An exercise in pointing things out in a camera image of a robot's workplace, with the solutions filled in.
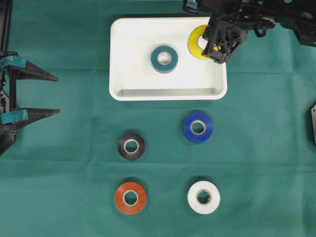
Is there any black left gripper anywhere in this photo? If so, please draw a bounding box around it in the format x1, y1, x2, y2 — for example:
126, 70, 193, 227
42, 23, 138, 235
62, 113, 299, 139
0, 55, 60, 155

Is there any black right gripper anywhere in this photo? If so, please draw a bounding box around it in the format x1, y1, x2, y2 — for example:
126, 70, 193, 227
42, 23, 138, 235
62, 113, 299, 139
182, 0, 247, 64

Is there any yellow tape roll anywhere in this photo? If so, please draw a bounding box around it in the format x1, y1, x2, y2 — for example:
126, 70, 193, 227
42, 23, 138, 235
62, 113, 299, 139
187, 25, 210, 61

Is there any teal tape roll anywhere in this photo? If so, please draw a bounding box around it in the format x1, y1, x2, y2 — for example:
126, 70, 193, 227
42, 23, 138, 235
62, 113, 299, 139
151, 45, 178, 74

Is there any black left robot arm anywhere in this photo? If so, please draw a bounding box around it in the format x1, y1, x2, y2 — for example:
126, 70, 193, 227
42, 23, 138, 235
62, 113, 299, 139
0, 0, 60, 154

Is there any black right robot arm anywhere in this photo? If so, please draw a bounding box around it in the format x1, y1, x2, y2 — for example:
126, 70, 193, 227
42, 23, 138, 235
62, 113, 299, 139
182, 0, 316, 64

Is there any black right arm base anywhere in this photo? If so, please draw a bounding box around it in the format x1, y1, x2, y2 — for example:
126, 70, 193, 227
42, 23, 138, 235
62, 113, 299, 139
307, 102, 316, 145

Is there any blue tape roll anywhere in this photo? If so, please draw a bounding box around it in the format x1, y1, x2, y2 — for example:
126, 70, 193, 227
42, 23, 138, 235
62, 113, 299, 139
183, 112, 213, 144

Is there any black tape roll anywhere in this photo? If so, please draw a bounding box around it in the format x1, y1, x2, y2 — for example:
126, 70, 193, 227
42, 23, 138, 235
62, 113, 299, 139
118, 133, 145, 161

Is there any red tape roll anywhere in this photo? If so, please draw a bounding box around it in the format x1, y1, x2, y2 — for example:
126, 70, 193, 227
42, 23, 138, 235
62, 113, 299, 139
114, 182, 147, 215

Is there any white tape roll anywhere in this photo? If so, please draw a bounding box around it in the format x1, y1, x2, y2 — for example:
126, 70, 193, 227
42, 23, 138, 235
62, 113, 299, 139
187, 181, 221, 215

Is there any green table cloth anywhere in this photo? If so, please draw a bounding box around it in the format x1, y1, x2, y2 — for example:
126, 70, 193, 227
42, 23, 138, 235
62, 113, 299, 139
0, 0, 316, 237

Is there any white plastic tray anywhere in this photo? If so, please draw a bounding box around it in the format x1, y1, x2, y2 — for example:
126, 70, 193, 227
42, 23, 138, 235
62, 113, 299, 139
109, 17, 228, 101

